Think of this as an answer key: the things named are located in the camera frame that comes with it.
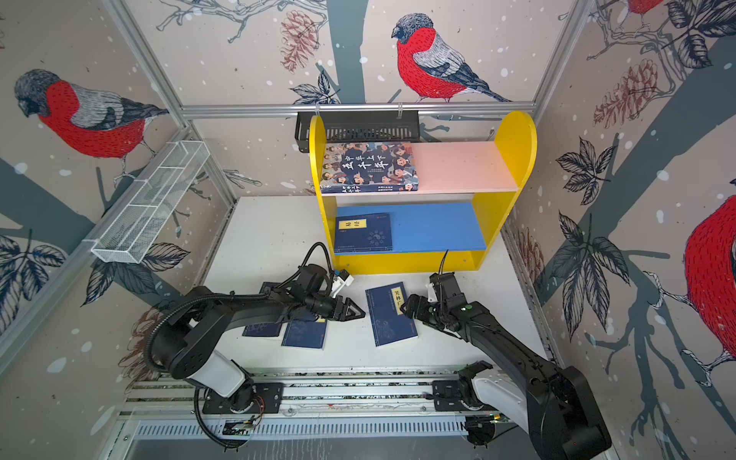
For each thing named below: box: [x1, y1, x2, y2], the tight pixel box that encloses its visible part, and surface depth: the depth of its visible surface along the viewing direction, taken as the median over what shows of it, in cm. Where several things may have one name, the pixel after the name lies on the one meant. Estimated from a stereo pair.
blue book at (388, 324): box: [365, 281, 418, 348], surface depth 90 cm
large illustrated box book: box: [320, 141, 419, 195], surface depth 70 cm
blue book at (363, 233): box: [335, 212, 393, 253], surface depth 92 cm
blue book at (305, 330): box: [280, 312, 328, 349], surface depth 85 cm
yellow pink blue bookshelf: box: [308, 111, 538, 276], surface depth 77 cm
